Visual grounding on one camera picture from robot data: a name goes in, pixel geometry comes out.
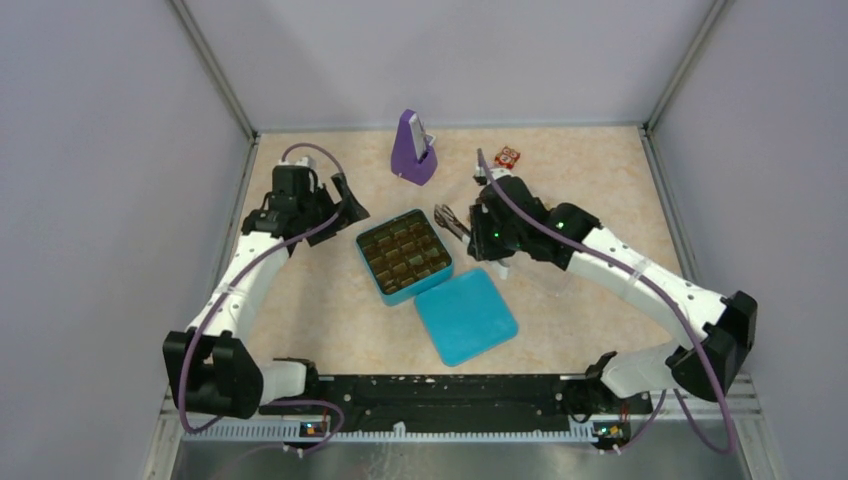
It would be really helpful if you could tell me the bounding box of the red small candy box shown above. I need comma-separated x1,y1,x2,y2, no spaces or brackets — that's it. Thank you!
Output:
494,146,521,169

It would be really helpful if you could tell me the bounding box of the teal box lid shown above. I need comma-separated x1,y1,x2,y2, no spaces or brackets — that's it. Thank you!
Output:
414,268,519,367

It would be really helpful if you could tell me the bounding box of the teal chocolate box with tray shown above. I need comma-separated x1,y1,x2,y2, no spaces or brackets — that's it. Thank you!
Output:
355,209,454,306

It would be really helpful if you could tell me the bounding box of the purple phone stand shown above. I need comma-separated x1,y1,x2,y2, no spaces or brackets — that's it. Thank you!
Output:
390,109,438,186

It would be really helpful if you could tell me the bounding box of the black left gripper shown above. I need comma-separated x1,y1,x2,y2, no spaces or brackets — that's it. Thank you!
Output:
298,173,369,246

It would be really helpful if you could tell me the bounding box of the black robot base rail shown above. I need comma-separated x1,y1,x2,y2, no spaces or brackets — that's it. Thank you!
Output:
259,374,654,442

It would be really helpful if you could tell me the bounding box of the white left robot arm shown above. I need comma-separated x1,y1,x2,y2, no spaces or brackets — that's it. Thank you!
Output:
162,161,369,419

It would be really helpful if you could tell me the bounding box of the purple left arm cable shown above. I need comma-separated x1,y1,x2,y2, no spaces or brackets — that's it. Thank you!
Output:
178,142,349,458

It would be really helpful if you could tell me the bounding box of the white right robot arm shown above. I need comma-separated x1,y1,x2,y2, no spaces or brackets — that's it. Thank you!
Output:
468,174,758,412

